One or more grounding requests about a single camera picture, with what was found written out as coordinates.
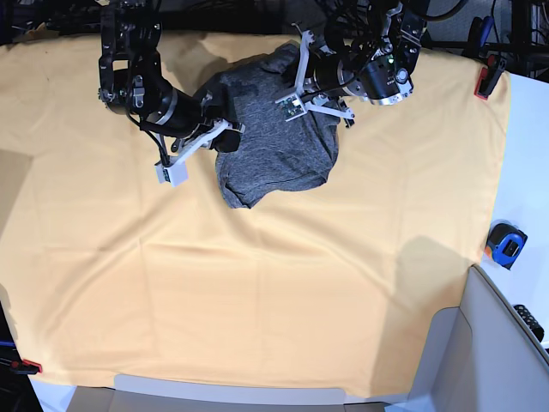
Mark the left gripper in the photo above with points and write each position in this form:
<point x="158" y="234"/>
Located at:
<point x="322" y="80"/>

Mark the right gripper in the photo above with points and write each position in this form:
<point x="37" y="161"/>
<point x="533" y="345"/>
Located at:
<point x="191" y="118"/>

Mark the grey long-sleeve shirt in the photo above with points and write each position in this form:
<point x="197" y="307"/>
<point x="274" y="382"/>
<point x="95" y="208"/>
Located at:
<point x="273" y="154"/>

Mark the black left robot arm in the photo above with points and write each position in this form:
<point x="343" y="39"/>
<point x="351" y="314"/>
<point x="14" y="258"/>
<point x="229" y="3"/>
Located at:
<point x="368" y="50"/>

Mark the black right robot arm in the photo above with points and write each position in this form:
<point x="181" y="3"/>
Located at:
<point x="132" y="84"/>

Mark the red black clamp right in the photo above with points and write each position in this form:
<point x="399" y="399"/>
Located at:
<point x="489" y="76"/>

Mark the red black clamp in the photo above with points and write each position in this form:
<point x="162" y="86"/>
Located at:
<point x="489" y="76"/>
<point x="24" y="367"/>

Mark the yellow table cloth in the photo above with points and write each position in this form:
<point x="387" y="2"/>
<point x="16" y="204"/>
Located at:
<point x="105" y="271"/>

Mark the blue black tape measure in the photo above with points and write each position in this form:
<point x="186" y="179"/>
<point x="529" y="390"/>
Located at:
<point x="504" y="244"/>

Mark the white cardboard box bottom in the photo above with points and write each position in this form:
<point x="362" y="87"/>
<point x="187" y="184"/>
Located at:
<point x="132" y="393"/>

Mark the white cardboard box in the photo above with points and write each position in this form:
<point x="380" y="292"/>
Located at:
<point x="132" y="393"/>
<point x="480" y="356"/>

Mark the red black clamp left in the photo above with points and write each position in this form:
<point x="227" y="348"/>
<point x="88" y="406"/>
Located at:
<point x="24" y="367"/>

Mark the white cardboard box right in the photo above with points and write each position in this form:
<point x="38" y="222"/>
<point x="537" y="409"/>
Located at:
<point x="480" y="356"/>

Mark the black studded remote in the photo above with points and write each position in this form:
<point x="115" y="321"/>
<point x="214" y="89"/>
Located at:
<point x="528" y="318"/>

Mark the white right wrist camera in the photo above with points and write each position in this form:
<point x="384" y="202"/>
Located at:
<point x="174" y="174"/>

